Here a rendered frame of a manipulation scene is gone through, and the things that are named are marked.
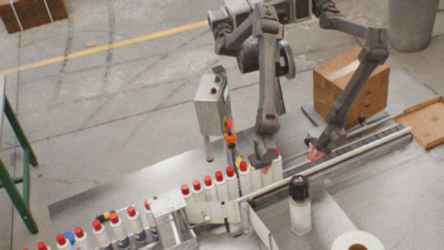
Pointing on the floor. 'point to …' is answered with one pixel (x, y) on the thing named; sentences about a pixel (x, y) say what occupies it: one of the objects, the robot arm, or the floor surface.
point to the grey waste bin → (411, 23)
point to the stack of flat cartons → (30, 13)
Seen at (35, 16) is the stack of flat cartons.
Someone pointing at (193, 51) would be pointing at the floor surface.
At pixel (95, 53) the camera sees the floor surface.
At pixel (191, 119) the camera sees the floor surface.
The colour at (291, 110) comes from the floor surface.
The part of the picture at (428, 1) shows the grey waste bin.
